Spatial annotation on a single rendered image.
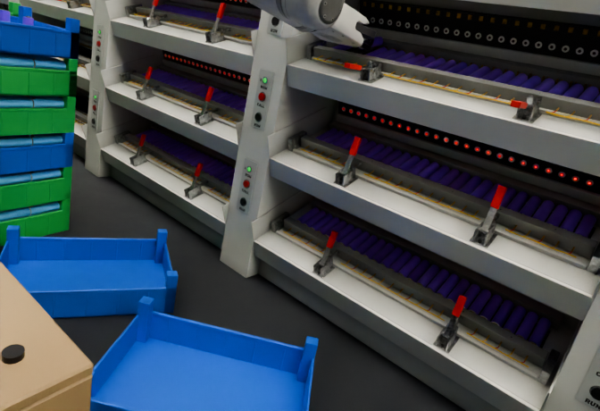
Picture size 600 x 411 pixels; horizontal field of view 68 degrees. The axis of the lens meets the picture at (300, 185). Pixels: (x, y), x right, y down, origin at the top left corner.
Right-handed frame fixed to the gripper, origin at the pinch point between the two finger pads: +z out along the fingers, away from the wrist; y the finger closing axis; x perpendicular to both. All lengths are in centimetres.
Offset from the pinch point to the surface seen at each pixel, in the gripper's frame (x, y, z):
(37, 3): -10, -133, -7
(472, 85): -4.2, 24.4, -1.7
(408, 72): -4.5, 13.0, -1.7
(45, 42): -19, -47, -35
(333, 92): -11.3, 1.1, -4.3
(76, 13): -10, -102, -7
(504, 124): -9.2, 32.1, -5.2
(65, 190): -50, -48, -24
